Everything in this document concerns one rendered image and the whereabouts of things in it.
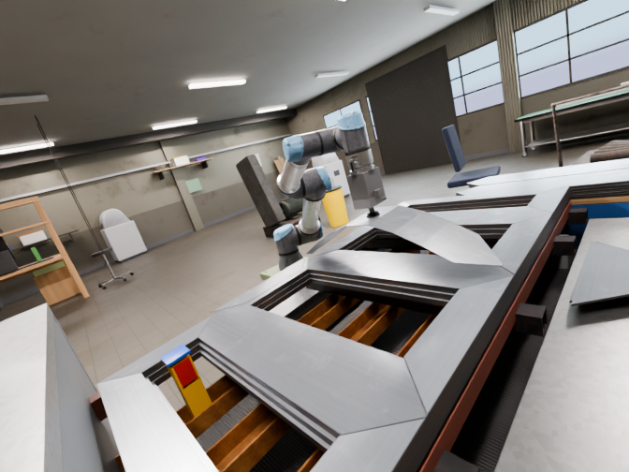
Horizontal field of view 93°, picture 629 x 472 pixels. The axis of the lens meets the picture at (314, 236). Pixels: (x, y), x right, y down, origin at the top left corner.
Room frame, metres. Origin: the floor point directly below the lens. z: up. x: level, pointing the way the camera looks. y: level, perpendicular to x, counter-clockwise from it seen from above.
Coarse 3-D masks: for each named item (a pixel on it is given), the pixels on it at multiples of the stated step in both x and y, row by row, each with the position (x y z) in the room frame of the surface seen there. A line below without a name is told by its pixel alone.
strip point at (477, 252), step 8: (480, 240) 0.73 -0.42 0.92; (472, 248) 0.70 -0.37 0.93; (480, 248) 0.70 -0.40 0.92; (488, 248) 0.70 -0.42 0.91; (464, 256) 0.67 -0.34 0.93; (472, 256) 0.67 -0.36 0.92; (480, 256) 0.67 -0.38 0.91; (488, 256) 0.67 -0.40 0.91; (496, 256) 0.68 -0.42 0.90; (480, 264) 0.64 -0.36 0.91; (488, 264) 0.64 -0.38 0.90; (496, 264) 0.65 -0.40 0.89
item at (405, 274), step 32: (320, 256) 1.17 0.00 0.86; (352, 256) 1.06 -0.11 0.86; (384, 256) 0.97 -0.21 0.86; (416, 256) 0.89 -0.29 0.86; (288, 288) 0.99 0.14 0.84; (352, 288) 0.89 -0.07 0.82; (384, 288) 0.80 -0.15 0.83; (416, 288) 0.72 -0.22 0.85; (448, 288) 0.66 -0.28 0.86; (512, 288) 0.61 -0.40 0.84; (192, 352) 0.76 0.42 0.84; (480, 352) 0.47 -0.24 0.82; (256, 384) 0.54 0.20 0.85; (448, 384) 0.39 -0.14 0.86; (288, 416) 0.45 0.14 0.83; (192, 448) 0.43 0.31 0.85; (320, 448) 0.38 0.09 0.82; (416, 448) 0.32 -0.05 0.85
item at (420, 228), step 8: (416, 216) 0.83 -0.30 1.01; (424, 216) 0.84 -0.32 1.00; (432, 216) 0.84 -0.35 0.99; (408, 224) 0.79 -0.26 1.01; (416, 224) 0.79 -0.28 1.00; (424, 224) 0.80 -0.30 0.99; (432, 224) 0.80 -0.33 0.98; (440, 224) 0.80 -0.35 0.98; (400, 232) 0.75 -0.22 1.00; (408, 232) 0.75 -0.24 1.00; (416, 232) 0.75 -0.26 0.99; (424, 232) 0.75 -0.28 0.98; (432, 232) 0.76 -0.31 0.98; (408, 240) 0.72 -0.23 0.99; (416, 240) 0.72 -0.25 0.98; (424, 240) 0.72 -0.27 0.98
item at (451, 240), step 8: (448, 224) 0.80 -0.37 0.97; (456, 224) 0.80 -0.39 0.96; (440, 232) 0.76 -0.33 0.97; (448, 232) 0.76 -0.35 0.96; (456, 232) 0.76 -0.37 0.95; (464, 232) 0.76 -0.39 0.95; (472, 232) 0.77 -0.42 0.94; (432, 240) 0.72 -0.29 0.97; (440, 240) 0.72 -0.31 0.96; (448, 240) 0.73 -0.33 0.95; (456, 240) 0.73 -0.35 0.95; (464, 240) 0.73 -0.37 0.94; (472, 240) 0.73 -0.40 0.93; (432, 248) 0.69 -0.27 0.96; (440, 248) 0.69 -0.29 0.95; (448, 248) 0.69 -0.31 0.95; (456, 248) 0.69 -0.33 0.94; (464, 248) 0.70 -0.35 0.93; (440, 256) 0.66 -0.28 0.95; (448, 256) 0.66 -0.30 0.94; (456, 256) 0.67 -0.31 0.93
